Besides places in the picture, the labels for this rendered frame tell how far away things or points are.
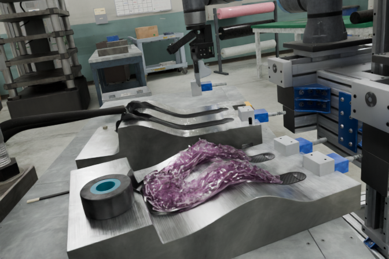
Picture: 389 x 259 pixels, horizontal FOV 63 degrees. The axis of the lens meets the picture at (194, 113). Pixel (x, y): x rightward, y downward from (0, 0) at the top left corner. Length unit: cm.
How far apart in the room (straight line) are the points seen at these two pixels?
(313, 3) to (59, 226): 102
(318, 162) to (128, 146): 47
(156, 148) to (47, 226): 31
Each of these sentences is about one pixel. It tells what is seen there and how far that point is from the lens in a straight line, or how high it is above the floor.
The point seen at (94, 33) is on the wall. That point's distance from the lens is 718.
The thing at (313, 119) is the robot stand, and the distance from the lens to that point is 124.
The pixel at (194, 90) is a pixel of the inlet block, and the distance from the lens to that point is 114.
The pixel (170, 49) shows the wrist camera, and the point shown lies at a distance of 112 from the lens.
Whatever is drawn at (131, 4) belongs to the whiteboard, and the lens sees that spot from 718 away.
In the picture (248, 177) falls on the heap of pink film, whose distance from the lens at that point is 58.
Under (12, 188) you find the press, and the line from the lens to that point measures 106.
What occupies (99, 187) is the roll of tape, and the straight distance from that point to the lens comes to 54.
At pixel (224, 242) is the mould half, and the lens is 54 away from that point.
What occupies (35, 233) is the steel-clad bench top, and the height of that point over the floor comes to 80.
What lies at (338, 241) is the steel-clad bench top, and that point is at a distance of 61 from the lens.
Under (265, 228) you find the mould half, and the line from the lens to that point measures 57.
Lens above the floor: 118
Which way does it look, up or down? 17 degrees down
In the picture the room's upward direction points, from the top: 7 degrees counter-clockwise
